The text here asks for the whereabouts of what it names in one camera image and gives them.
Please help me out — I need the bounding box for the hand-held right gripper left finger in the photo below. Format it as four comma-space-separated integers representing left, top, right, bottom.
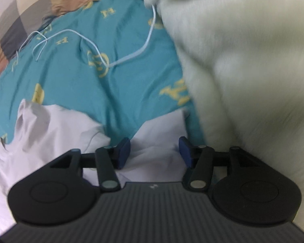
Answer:
51, 137, 131, 192

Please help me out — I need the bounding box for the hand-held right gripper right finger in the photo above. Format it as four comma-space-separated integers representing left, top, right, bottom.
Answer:
179, 136, 263, 192

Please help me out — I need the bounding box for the white shirt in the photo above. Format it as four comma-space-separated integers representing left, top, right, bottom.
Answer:
0, 99, 191, 236

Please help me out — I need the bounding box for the teal patterned bed sheet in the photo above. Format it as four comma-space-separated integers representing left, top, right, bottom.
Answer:
0, 0, 207, 148

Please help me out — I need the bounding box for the green fleece blanket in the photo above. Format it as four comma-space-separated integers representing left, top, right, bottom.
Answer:
117, 0, 304, 233

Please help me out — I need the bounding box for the plaid pillow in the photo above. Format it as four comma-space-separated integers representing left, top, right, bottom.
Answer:
0, 0, 103, 78

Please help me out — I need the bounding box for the white cable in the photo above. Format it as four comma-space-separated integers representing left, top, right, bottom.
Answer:
16, 4, 158, 68

